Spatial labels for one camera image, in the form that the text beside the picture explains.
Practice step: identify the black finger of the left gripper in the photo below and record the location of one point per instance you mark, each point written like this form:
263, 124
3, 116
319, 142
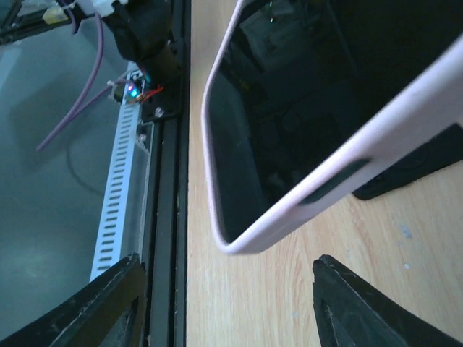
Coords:
443, 150

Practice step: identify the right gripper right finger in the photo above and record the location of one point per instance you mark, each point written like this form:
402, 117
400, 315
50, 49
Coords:
351, 312

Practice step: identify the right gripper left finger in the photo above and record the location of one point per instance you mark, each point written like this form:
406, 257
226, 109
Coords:
86, 318

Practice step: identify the pink phone case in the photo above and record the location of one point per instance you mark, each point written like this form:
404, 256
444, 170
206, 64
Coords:
430, 104

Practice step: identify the dark green phone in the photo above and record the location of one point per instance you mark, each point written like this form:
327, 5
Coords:
297, 79

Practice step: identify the grey slotted cable duct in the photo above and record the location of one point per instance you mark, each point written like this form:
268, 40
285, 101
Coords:
109, 241

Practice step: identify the black aluminium frame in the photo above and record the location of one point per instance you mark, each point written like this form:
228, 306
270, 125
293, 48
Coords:
63, 75

